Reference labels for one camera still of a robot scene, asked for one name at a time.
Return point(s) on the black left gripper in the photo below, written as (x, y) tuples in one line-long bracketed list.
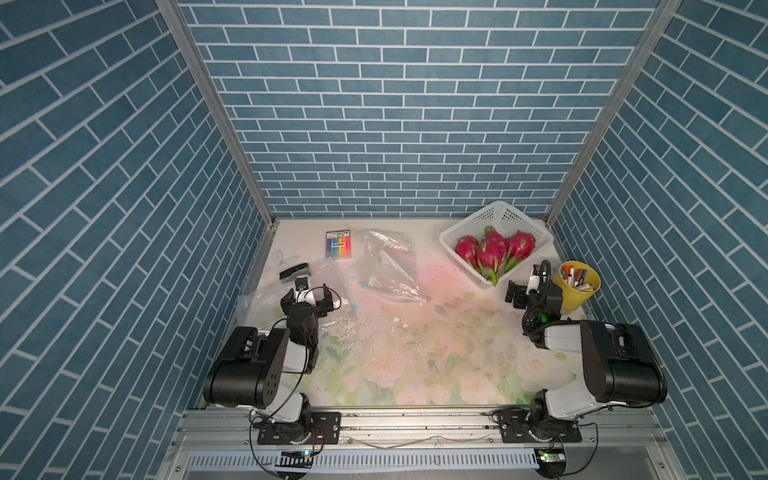
[(321, 307)]

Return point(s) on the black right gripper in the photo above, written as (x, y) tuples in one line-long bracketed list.
[(521, 294)]

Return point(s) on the pink dragon fruit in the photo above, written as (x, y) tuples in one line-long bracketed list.
[(466, 249), (491, 254), (519, 247)]

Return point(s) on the zip bag with dragonfruit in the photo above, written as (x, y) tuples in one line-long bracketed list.
[(387, 266)]

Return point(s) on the clear zip-top bag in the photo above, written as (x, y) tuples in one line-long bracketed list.
[(319, 285)]

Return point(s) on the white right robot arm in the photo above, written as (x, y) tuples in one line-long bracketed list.
[(619, 369)]

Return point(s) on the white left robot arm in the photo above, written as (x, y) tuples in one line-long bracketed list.
[(247, 372)]

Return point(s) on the yellow pen cup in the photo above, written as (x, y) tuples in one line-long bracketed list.
[(578, 282)]

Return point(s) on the black stapler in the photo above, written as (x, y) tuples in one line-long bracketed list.
[(293, 272)]

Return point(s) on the white plastic basket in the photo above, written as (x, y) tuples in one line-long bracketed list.
[(507, 220)]

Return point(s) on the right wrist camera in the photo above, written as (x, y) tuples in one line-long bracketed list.
[(536, 279)]

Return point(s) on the right corner aluminium post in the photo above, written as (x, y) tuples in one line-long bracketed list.
[(657, 24)]

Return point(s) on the corner aluminium post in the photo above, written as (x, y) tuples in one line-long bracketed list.
[(175, 21), (657, 24)]

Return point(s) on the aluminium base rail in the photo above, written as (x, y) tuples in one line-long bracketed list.
[(419, 443)]

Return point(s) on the left corner aluminium post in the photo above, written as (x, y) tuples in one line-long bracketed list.
[(175, 21)]

